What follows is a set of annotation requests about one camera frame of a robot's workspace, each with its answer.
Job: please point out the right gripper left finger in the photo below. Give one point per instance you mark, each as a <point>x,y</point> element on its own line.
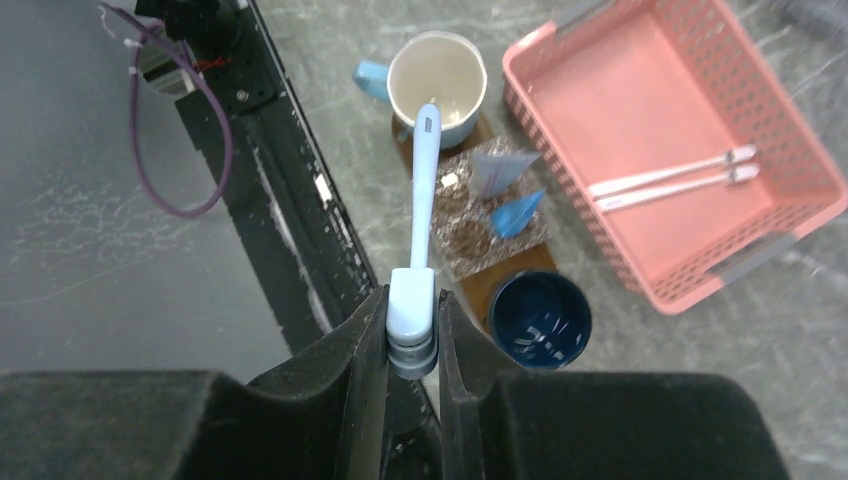
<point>318,415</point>

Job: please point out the white toothbrush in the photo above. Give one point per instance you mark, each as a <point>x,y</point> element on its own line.
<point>618,185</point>

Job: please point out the light blue toothbrush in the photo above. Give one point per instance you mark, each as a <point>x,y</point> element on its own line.
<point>410,322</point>

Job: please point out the pink toothbrush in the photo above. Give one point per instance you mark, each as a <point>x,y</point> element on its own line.
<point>736,175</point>

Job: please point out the dark blue mug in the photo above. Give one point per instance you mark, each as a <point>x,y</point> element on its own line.
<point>541,319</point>

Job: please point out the pink plastic basket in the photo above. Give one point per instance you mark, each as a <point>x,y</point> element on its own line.
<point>616,88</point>

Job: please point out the blue toothpaste tube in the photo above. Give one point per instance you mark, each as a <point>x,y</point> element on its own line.
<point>510,219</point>

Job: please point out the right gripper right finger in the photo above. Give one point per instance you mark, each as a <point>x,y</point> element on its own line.
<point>500,420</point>

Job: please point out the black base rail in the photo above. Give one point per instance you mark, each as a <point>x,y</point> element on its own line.
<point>310,262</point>

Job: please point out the white toothpaste tube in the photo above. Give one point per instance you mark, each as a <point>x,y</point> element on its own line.
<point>492,174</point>

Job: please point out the light blue mug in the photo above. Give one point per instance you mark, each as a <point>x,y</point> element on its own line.
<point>435,67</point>

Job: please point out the clear acrylic toothbrush holder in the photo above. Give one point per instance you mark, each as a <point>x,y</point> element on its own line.
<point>461,223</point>

